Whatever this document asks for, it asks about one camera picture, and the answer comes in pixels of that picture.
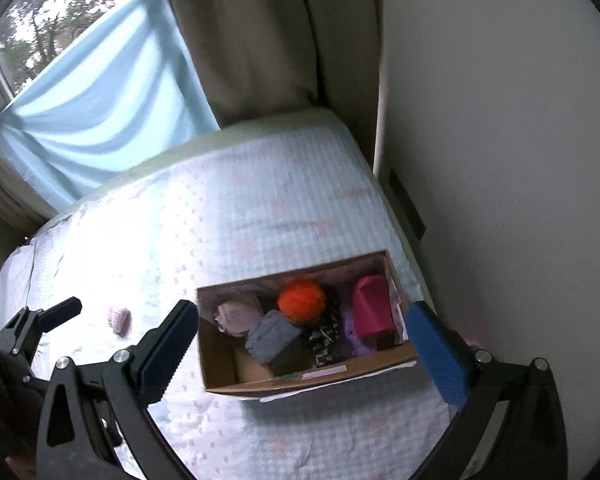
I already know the grey sock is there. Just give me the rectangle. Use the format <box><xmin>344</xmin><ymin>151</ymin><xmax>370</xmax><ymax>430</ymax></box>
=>
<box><xmin>244</xmin><ymin>309</ymin><xmax>302</xmax><ymax>367</ymax></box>

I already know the orange pom-pom ball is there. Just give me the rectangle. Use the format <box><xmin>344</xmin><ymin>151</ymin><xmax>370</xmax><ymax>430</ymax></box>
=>
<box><xmin>277</xmin><ymin>279</ymin><xmax>327</xmax><ymax>324</ymax></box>

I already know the magenta soft pouch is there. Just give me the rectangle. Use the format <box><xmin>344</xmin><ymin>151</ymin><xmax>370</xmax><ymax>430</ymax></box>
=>
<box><xmin>351</xmin><ymin>274</ymin><xmax>397</xmax><ymax>339</ymax></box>

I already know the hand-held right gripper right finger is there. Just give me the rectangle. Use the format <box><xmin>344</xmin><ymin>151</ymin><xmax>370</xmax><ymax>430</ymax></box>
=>
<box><xmin>405</xmin><ymin>301</ymin><xmax>569</xmax><ymax>480</ymax></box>

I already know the cardboard box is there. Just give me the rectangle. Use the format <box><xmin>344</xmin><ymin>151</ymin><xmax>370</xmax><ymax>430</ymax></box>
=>
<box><xmin>195</xmin><ymin>248</ymin><xmax>420</xmax><ymax>399</ymax></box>

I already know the mauve cloth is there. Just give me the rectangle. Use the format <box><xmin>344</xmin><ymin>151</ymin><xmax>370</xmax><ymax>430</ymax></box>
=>
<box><xmin>214</xmin><ymin>294</ymin><xmax>264</xmax><ymax>339</ymax></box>

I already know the light blue hanging cloth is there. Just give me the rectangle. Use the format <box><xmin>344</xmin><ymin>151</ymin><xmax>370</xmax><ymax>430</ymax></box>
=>
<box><xmin>0</xmin><ymin>0</ymin><xmax>222</xmax><ymax>202</ymax></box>

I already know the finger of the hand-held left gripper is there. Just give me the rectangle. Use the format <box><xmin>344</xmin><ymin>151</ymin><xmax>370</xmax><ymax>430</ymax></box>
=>
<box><xmin>39</xmin><ymin>297</ymin><xmax>83</xmax><ymax>334</ymax></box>

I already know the small pink knitted ball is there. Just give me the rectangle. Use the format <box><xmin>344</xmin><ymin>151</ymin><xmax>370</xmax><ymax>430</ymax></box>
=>
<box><xmin>108</xmin><ymin>307</ymin><xmax>132</xmax><ymax>337</ymax></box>

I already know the pastel floral paper lining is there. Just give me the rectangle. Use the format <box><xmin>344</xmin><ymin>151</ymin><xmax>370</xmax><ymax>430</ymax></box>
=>
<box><xmin>386</xmin><ymin>280</ymin><xmax>411</xmax><ymax>343</ymax></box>

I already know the window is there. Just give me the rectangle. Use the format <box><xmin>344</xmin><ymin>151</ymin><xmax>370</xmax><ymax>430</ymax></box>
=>
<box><xmin>0</xmin><ymin>0</ymin><xmax>142</xmax><ymax>111</ymax></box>

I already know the black and white scrunchie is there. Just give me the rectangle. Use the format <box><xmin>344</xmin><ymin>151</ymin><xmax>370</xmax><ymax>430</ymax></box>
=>
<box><xmin>304</xmin><ymin>292</ymin><xmax>342</xmax><ymax>367</ymax></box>

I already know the purple packet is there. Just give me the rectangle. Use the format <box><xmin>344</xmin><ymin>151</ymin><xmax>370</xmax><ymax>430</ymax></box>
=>
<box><xmin>339</xmin><ymin>306</ymin><xmax>377</xmax><ymax>359</ymax></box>

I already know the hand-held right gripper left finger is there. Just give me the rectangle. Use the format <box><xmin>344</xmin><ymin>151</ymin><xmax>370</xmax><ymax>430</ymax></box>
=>
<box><xmin>35</xmin><ymin>299</ymin><xmax>200</xmax><ymax>480</ymax></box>

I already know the beige curtain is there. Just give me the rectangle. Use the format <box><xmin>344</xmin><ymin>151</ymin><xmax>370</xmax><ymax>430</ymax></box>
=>
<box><xmin>152</xmin><ymin>0</ymin><xmax>382</xmax><ymax>129</ymax></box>

